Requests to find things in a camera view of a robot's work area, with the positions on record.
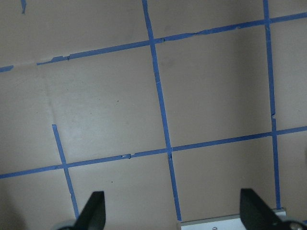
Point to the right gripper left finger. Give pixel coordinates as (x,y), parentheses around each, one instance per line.
(93,215)

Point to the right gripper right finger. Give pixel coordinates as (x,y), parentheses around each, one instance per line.
(256,215)

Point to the right white base plate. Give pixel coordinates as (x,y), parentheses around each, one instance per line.
(232,222)

